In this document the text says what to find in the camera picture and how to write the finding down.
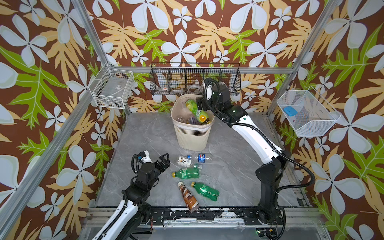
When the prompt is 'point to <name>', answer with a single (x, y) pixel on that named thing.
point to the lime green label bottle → (201, 115)
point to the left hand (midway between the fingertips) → (163, 156)
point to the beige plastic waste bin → (193, 135)
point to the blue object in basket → (290, 111)
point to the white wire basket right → (308, 114)
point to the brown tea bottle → (190, 201)
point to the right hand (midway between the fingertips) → (204, 94)
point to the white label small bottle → (184, 161)
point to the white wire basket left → (111, 87)
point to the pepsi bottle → (200, 158)
